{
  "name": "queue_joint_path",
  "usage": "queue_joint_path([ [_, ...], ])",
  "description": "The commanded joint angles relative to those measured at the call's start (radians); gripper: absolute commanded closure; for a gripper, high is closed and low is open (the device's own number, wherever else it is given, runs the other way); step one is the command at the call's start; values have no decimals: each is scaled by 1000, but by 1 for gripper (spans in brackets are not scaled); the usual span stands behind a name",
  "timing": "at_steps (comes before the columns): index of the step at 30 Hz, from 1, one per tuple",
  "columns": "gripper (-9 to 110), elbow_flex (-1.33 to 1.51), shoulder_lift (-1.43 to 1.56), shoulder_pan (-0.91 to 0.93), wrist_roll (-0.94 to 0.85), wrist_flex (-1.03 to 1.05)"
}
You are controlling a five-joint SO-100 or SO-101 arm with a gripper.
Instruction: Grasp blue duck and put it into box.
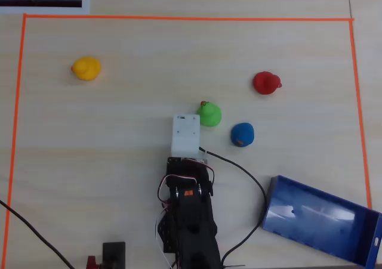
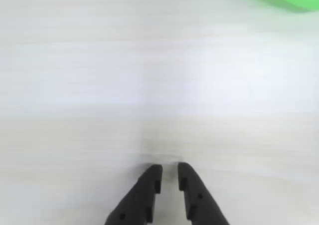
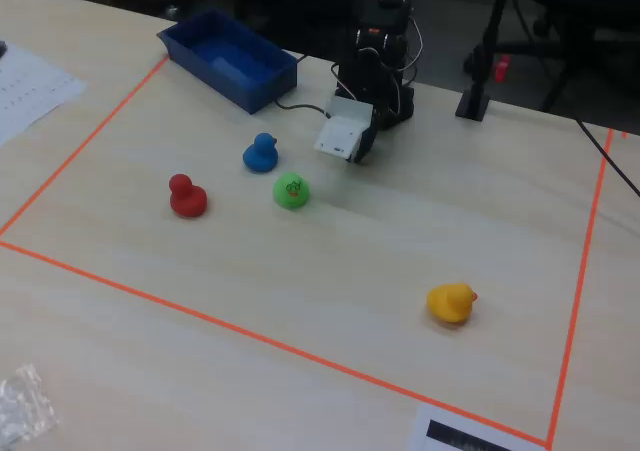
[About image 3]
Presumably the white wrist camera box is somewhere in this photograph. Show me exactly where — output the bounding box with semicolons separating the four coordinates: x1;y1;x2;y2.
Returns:
313;95;375;161

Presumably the orange tape strip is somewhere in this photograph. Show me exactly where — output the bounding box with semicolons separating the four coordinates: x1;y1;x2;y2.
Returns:
545;128;615;450
0;55;171;237
0;240;550;447

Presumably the paper with black print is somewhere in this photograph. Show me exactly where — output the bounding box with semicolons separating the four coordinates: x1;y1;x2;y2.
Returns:
407;403;549;451

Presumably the black power cable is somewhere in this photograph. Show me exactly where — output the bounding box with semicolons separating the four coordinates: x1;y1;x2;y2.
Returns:
272;53;332;120

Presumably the green rubber duck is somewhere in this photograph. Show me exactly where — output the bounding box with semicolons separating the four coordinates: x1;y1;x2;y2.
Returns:
272;171;311;211

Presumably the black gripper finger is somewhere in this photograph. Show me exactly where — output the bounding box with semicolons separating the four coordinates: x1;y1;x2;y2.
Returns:
349;118;381;165

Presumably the blue rubber duck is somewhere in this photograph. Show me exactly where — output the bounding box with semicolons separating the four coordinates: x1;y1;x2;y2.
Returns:
242;132;280;174

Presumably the black camera stand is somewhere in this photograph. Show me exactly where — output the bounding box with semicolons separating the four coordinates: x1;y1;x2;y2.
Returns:
454;0;521;123

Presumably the white printed paper sheet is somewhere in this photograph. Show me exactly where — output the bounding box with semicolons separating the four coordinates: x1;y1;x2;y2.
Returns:
0;43;89;147

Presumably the blue plastic box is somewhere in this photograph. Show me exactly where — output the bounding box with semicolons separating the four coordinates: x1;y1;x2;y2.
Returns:
156;8;299;116

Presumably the yellow rubber duck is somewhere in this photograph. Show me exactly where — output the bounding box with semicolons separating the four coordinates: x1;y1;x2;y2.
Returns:
425;282;480;326

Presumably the clear plastic bag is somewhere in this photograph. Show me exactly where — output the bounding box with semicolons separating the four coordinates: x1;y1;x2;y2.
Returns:
0;362;60;447

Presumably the red rubber duck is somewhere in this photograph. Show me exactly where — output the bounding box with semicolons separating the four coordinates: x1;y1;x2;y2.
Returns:
168;172;209;219

